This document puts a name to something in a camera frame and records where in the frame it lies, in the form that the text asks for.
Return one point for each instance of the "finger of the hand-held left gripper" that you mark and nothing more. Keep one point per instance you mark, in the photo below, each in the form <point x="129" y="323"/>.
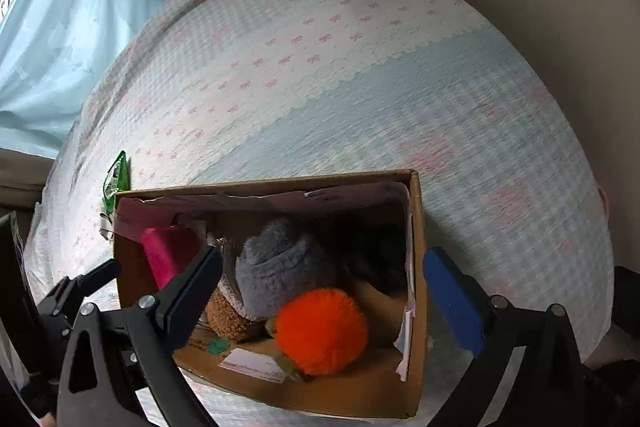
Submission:
<point x="92" y="279"/>

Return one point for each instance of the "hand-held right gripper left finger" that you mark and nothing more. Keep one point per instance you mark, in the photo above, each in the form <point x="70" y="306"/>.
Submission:
<point x="192" y="294"/>

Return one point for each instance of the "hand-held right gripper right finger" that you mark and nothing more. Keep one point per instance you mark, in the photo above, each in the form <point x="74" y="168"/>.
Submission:
<point x="455" y="307"/>

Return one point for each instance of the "brown and white soft toy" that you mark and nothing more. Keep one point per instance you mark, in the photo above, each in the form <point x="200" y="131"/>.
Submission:
<point x="225" y="317"/>

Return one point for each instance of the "pink pouch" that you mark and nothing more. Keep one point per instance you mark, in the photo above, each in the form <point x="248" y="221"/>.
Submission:
<point x="167" y="254"/>

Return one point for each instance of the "black soft toy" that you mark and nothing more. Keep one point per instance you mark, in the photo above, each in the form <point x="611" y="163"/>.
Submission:
<point x="380" y="257"/>

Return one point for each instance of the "white pad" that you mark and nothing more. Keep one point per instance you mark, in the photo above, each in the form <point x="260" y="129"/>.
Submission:
<point x="252" y="364"/>

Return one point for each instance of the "grey plush toy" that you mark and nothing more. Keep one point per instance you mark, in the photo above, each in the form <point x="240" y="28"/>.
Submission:
<point x="285" y="267"/>

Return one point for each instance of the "orange fluffy pompom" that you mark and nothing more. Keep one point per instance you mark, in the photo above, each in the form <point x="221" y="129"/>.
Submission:
<point x="322" y="332"/>

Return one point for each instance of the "cardboard box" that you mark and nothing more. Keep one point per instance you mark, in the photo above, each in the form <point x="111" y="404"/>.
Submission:
<point x="350" y="392"/>

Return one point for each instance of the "green packet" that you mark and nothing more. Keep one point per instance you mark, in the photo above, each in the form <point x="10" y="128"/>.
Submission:
<point x="116" y="179"/>

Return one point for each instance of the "light blue hanging cloth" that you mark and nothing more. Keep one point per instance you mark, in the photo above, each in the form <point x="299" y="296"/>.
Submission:
<point x="75" y="32"/>

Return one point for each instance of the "checked bedsheet with pink bows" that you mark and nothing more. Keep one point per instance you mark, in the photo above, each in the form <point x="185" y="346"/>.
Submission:
<point x="350" y="82"/>

